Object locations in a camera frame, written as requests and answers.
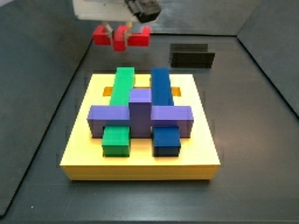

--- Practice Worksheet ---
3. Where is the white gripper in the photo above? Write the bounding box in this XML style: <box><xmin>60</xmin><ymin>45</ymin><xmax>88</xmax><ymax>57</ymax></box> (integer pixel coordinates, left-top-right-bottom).
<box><xmin>72</xmin><ymin>0</ymin><xmax>137</xmax><ymax>39</ymax></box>

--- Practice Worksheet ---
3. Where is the red E-shaped block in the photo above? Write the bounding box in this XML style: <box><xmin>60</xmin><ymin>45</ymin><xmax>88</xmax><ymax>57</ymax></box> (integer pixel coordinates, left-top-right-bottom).
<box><xmin>92</xmin><ymin>25</ymin><xmax>150</xmax><ymax>52</ymax></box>

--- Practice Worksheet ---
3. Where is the yellow base board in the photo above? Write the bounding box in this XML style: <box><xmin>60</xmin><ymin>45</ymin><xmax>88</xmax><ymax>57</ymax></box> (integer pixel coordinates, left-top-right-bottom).
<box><xmin>60</xmin><ymin>73</ymin><xmax>220</xmax><ymax>180</ymax></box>

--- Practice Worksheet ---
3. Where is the black slotted holder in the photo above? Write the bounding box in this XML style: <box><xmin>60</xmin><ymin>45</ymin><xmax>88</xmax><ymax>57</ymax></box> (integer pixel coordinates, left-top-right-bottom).
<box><xmin>169</xmin><ymin>44</ymin><xmax>214</xmax><ymax>68</ymax></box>

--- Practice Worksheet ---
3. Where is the purple cross block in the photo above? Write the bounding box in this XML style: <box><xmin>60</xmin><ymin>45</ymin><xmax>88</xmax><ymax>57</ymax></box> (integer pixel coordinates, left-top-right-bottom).
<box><xmin>86</xmin><ymin>88</ymin><xmax>193</xmax><ymax>138</ymax></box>

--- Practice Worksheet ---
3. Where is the blue long bar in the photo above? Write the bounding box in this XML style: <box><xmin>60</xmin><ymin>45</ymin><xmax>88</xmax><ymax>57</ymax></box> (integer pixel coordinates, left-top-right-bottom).
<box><xmin>150</xmin><ymin>68</ymin><xmax>181</xmax><ymax>157</ymax></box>

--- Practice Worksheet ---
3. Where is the green long bar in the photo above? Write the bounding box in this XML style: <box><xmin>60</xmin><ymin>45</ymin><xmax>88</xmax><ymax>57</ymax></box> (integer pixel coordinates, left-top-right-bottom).
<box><xmin>101</xmin><ymin>67</ymin><xmax>134</xmax><ymax>157</ymax></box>

